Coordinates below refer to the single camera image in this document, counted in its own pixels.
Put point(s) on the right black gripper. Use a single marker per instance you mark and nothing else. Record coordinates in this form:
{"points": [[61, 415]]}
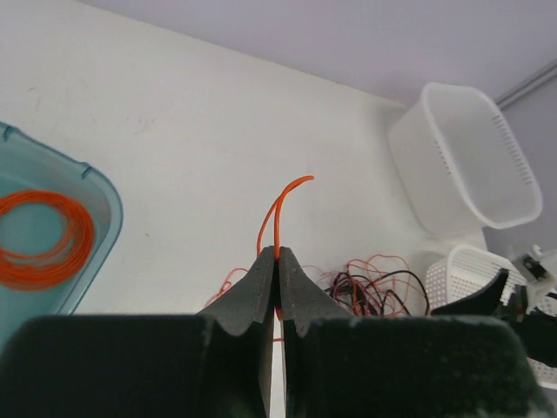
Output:
{"points": [[536, 330]]}

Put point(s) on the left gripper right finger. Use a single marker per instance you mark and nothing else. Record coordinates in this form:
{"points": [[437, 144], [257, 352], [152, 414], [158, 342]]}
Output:
{"points": [[319, 364]]}

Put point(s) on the perforated white plastic basket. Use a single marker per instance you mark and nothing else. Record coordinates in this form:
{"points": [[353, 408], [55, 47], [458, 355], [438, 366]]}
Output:
{"points": [[465, 270]]}

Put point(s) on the deep white plastic tub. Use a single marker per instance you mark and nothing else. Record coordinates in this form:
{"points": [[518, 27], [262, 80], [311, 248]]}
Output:
{"points": [[460, 163]]}

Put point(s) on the right frame post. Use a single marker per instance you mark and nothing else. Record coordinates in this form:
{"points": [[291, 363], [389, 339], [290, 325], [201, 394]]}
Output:
{"points": [[528, 86]]}

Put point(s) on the teal transparent plastic tray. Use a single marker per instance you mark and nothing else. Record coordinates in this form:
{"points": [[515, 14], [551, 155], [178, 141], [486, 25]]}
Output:
{"points": [[29, 164]]}

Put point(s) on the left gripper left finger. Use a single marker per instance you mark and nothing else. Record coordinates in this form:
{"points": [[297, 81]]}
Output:
{"points": [[235, 375]]}

